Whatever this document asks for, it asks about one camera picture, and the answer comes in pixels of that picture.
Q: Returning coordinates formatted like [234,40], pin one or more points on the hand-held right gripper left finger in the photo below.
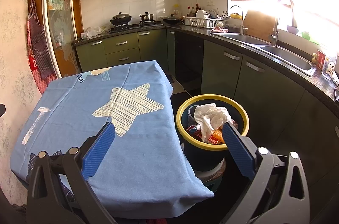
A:
[98,152]

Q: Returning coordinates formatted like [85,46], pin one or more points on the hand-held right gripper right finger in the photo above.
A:
[238,152]

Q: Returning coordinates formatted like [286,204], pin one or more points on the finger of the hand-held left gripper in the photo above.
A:
[2,110]

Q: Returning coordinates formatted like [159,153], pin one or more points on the dark bin with yellow rim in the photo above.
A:
[201,160]

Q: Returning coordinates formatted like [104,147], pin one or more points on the white tissue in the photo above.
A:
[212,115]

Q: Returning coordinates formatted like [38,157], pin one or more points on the crushed red soda can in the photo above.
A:
[192,131]

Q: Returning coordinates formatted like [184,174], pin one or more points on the orange foam fruit net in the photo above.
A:
[218,135]

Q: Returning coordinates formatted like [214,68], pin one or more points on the blue star print tablecloth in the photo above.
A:
[137,160]

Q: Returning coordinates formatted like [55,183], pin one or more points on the red checked apron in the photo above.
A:
[39,49]

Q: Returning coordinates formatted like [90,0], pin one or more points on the printed glass sliding door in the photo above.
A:
[59,28]

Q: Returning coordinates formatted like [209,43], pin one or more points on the black kitchen countertop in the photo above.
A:
[264,51]

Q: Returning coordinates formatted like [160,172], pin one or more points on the steel double sink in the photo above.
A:
[291,59]

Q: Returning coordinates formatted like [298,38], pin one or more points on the crumpled plastic bag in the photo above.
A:
[92,32]

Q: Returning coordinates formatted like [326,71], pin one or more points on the white small figurine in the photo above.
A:
[330,69]

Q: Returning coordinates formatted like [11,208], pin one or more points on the pink dishcloth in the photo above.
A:
[219,29]

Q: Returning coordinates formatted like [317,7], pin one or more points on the tall curved steel faucet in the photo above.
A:
[274,33]

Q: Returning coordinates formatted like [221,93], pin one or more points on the red small box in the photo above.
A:
[321,59]

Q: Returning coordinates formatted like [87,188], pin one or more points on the small steel faucet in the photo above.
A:
[241,25]

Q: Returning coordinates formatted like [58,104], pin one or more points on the large wooden cutting board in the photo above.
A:
[258,26]

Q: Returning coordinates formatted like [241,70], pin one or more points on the gas stove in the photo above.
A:
[137,26]

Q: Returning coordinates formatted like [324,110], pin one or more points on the dark small bowl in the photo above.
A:
[292,29]

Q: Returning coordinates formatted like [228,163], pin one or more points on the green small ornament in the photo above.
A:
[306,35]

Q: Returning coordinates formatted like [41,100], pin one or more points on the white dish rack with plates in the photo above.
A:
[204,21]

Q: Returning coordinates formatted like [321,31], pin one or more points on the black wok with lid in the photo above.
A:
[120,18]

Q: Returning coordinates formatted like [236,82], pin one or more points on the yellow container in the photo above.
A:
[236,16]

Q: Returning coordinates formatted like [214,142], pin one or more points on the white mug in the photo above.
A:
[185,22]

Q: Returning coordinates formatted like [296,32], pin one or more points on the small steel pot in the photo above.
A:
[147,17]

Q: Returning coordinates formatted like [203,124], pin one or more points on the black frying pan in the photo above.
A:
[170,20]

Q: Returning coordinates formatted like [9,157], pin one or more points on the dark sauce bottle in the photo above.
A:
[197,9]

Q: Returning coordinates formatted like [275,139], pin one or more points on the red capped sauce bottle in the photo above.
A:
[190,11]

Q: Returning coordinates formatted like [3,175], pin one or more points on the yellow oil bottle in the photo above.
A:
[177,12]

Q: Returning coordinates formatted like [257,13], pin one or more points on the white wall outlet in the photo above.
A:
[210,2]

